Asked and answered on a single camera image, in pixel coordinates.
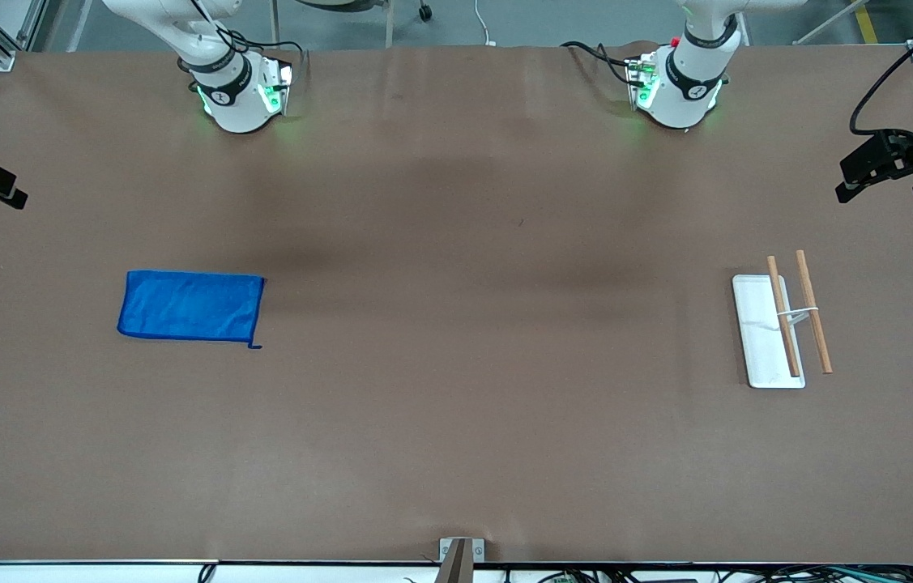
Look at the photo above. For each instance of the blue microfibre towel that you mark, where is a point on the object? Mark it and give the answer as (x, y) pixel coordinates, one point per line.
(189, 306)

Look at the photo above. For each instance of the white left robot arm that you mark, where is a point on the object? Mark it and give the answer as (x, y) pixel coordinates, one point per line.
(687, 89)

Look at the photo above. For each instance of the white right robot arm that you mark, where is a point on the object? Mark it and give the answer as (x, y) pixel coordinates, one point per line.
(233, 105)

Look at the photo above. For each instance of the white towel rack base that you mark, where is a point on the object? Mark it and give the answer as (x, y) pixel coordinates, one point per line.
(760, 340)

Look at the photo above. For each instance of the wooden rack rod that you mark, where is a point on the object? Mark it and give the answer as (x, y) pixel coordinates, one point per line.
(776, 287)
(821, 340)

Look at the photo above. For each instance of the black caster wheel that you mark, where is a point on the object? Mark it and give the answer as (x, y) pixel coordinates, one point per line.
(424, 12)

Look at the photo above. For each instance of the grey metal mount bracket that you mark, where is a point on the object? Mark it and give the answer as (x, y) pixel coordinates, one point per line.
(462, 551)

